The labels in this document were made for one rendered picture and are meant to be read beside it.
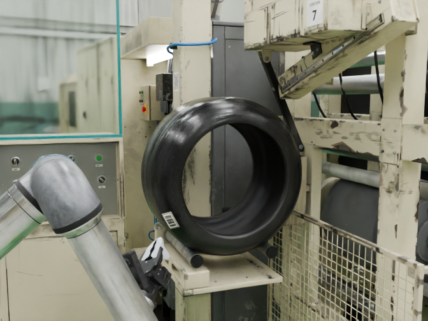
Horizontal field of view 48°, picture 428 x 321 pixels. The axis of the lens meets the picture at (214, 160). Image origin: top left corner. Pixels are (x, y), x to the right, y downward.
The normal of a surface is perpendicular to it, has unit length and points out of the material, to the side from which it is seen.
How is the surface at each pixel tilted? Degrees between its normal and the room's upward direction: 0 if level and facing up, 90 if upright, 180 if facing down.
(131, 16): 90
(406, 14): 72
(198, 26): 90
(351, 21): 90
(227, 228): 38
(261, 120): 80
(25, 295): 90
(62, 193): 60
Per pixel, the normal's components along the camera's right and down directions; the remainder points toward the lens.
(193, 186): 0.34, 0.12
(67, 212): 0.05, -0.04
